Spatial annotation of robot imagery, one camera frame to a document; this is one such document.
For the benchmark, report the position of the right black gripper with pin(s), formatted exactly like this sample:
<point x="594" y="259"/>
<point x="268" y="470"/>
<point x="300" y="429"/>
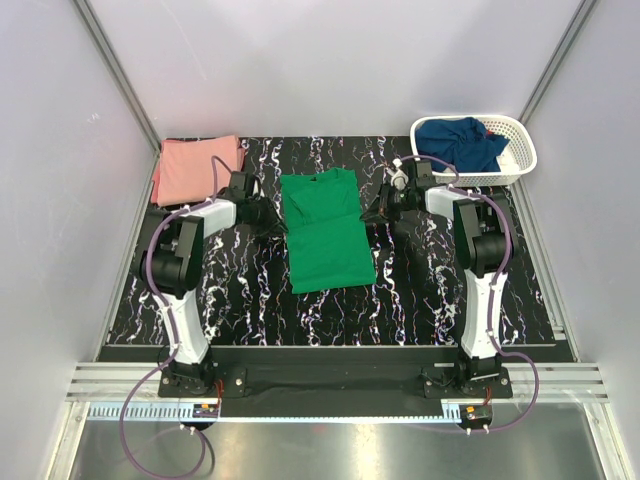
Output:
<point x="380" y="209"/>

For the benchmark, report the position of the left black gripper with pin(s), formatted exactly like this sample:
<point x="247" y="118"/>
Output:
<point x="272" y="224"/>

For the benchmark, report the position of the green t shirt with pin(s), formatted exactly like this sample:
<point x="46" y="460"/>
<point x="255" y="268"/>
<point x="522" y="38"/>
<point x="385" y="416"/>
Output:
<point x="327" y="241"/>

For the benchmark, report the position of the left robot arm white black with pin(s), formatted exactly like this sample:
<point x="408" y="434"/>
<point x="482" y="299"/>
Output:
<point x="169" y="259"/>

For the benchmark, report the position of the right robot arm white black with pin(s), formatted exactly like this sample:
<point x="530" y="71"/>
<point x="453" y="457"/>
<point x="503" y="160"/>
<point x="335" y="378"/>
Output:
<point x="483" y="245"/>

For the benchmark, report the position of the folded pink t shirt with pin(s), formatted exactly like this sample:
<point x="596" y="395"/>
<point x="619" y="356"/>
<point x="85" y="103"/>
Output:
<point x="191" y="171"/>

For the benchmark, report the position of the blue t shirt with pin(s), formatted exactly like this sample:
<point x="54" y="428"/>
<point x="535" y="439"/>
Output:
<point x="461" y="143"/>

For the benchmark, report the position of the white perforated plastic basket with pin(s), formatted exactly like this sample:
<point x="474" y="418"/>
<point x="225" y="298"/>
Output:
<point x="519" y="157"/>

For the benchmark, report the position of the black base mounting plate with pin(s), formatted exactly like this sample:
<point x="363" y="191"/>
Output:
<point x="383" y="378"/>

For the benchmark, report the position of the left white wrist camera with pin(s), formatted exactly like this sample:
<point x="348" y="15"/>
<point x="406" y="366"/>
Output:
<point x="257" y="187"/>

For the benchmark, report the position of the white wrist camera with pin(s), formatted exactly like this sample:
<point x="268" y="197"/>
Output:
<point x="257" y="187"/>
<point x="399" y="179"/>

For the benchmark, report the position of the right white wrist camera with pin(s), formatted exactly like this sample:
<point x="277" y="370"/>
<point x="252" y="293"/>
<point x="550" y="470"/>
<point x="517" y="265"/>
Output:
<point x="399" y="179"/>

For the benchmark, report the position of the white slotted cable duct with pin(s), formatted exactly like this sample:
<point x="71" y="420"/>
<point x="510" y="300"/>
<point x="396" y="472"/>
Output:
<point x="431" y="413"/>

